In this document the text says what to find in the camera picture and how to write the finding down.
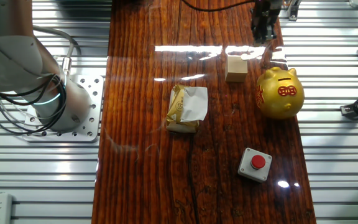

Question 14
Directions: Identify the light wooden cube block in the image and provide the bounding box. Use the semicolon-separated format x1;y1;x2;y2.
224;55;249;83

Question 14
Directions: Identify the silver metal stand pole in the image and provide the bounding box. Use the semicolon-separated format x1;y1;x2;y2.
286;0;303;22

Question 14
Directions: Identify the golden piggy bank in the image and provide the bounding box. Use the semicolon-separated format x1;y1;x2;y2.
255;67;306;121

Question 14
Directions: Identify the grey box red push button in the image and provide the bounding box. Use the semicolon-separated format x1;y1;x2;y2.
237;147;273;184

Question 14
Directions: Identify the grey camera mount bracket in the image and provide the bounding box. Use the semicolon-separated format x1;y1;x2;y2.
265;24;277;42

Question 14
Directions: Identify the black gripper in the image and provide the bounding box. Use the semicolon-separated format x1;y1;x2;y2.
250;0;284;44

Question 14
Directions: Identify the grey conduit with metal connector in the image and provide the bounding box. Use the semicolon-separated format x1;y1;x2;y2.
32;25;82;78

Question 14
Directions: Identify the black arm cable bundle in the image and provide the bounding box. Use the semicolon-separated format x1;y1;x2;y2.
0;18;68;136

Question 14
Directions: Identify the silver perforated base plate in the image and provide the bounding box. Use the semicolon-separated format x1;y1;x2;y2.
22;74;105;143

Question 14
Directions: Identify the gold white snack packet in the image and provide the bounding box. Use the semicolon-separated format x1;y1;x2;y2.
165;84;209;134

